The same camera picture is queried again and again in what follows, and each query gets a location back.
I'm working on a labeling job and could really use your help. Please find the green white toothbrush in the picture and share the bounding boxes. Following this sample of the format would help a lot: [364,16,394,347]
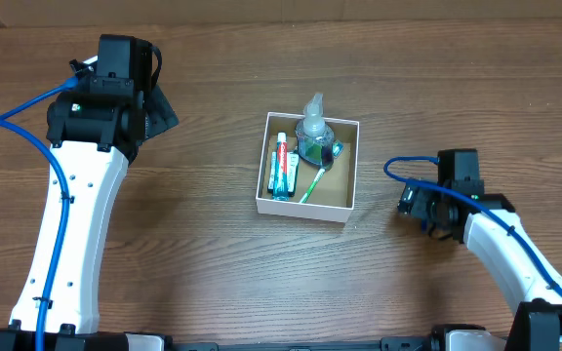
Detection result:
[300,140,343,204]

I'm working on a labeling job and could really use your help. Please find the purple hand soap pump bottle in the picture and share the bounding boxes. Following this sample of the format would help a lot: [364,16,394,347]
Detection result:
[295,93,335,170]

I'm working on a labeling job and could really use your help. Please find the green white soap packet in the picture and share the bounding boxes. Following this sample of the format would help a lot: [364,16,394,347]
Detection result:
[267,151,301,197]

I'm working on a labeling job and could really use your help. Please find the red green toothpaste tube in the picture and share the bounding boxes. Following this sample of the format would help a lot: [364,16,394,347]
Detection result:
[273,132,289,201]

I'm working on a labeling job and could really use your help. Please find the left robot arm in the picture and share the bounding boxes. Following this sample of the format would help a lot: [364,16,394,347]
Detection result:
[0,34,178,351]

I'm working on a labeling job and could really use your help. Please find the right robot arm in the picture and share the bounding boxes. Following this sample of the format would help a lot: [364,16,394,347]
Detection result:
[397,149,562,351]

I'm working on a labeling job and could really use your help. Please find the white cardboard box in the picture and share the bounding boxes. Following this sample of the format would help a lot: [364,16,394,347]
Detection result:
[256,112,360,223]

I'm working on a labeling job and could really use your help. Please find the right blue cable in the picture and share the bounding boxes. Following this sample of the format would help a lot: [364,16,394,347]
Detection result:
[382,155,562,327]

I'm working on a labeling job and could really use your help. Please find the blue cable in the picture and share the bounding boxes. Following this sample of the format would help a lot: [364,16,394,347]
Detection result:
[0,75,81,351]
[382,155,562,327]

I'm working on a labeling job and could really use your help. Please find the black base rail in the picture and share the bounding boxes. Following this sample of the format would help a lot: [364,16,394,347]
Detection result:
[166,336,431,351]

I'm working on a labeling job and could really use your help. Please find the left blue cable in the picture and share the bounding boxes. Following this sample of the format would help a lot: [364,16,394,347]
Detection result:
[0,75,81,351]

